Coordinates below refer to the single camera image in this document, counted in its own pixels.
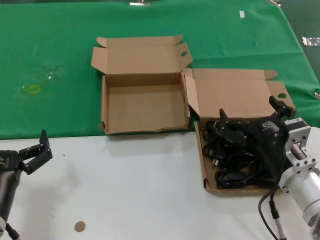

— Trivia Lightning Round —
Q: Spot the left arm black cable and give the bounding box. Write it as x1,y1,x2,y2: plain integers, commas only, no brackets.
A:
4,222,22,240

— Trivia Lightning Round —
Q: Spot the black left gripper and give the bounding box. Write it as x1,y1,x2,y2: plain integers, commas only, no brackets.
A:
0,129,54,219

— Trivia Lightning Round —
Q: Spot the cardboard box with wide lid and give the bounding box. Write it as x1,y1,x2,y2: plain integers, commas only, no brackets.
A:
182,67,297,197

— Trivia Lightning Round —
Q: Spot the round brown cardboard disc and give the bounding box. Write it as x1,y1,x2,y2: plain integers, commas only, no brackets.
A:
74,220,87,233

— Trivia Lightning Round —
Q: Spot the cardboard box with plain lid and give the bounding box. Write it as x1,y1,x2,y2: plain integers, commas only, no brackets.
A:
90,34,194,135

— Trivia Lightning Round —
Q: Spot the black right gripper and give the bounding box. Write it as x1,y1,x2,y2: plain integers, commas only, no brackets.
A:
219,95,297,181

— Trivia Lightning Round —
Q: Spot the crumpled silver foil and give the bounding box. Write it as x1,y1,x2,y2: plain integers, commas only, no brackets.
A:
302,36,320,47

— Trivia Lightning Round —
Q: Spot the yellow ring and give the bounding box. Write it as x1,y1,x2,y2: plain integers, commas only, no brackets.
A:
26,84,42,95

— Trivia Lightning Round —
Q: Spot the right arm cable with connector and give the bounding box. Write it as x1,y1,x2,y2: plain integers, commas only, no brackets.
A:
257,183,287,240

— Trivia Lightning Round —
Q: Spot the green table cloth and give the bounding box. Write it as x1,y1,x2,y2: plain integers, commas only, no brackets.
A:
0,0,320,140

